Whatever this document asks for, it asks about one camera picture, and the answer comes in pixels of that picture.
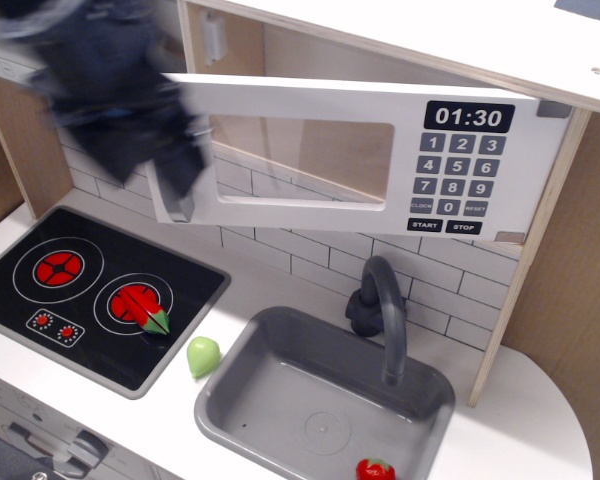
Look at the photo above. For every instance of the light green toy pear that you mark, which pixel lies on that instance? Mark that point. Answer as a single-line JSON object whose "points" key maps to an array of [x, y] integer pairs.
{"points": [[203, 356]]}

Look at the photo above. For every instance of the grey microwave door handle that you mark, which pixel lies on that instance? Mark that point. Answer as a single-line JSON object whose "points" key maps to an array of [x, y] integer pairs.
{"points": [[174, 208]]}

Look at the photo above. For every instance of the grey toy range hood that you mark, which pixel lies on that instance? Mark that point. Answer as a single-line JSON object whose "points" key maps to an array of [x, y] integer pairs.
{"points": [[5, 55]]}

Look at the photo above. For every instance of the grey oven door handle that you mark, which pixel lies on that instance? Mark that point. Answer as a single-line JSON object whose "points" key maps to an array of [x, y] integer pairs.
{"points": [[73, 460]]}

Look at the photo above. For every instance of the red toy strawberry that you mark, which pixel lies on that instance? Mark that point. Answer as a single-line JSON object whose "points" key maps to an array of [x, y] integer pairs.
{"points": [[374, 469]]}

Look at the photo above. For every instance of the dark grey toy faucet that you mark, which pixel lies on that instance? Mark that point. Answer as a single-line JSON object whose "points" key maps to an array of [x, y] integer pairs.
{"points": [[377, 307]]}

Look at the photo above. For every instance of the grey plastic toy sink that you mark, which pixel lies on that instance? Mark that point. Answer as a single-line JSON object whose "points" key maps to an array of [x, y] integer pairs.
{"points": [[306, 400]]}

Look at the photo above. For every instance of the wooden toy microwave cabinet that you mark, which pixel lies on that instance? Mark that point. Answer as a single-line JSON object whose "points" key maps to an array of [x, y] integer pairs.
{"points": [[529, 47]]}

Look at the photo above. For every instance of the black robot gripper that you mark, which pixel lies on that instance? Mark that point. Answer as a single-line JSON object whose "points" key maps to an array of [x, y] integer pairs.
{"points": [[117, 137]]}

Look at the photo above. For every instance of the black toy induction stove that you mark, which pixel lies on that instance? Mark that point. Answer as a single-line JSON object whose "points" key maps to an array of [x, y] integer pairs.
{"points": [[59, 287]]}

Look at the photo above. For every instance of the red green toy chili pepper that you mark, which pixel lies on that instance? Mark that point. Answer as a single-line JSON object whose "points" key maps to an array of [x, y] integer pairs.
{"points": [[144, 310]]}

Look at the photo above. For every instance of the white toy microwave door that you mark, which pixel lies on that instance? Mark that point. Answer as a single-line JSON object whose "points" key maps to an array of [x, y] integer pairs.
{"points": [[379, 158]]}

